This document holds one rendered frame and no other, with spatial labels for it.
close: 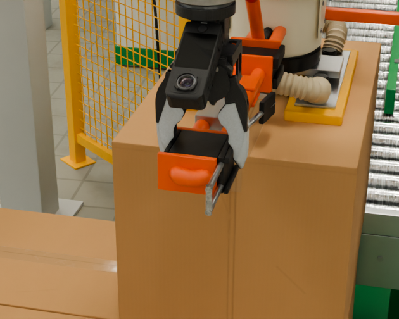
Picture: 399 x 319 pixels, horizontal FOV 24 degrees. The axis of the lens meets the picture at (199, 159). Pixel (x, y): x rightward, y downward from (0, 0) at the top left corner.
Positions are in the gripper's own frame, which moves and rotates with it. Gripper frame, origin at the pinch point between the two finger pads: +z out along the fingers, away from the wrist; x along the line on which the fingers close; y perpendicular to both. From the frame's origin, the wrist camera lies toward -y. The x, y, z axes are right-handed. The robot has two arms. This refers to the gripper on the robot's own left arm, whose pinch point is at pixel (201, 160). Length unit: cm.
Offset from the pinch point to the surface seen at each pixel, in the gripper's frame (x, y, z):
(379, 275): -22, 97, 77
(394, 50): -19, 207, 58
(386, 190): -21, 121, 66
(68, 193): 100, 193, 121
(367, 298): -19, 149, 121
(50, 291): 48, 56, 66
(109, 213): 79, 182, 121
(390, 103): -19, 171, 62
